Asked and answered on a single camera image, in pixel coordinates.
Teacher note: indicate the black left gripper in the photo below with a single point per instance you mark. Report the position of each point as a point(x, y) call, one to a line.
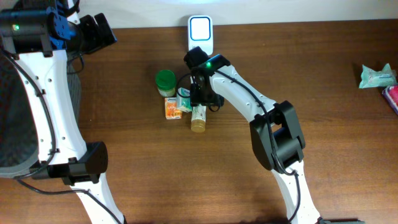
point(94, 42)

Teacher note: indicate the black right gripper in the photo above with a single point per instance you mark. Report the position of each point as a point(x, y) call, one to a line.
point(203, 101)

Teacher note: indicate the small teal tissue packet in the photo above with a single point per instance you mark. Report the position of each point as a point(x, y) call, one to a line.
point(183, 100)

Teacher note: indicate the cream tube gold cap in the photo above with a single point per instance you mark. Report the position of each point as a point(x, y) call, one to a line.
point(198, 120)

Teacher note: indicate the green lid glass jar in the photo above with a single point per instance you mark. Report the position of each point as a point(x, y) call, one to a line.
point(166, 83)

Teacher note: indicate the orange snack packet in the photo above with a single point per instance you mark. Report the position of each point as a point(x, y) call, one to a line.
point(171, 111)

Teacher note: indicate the mint green snack packet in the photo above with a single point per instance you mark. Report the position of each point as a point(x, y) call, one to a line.
point(373, 79)

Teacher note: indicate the red purple tissue pack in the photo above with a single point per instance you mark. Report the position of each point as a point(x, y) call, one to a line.
point(390, 95)

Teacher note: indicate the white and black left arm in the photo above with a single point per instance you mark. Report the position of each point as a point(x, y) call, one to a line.
point(42, 26)

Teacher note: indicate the white barcode scanner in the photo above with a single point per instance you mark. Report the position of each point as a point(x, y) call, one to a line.
point(200, 33)

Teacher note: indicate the dark grey plastic basket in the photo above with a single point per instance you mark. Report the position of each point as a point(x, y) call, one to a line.
point(39, 131)

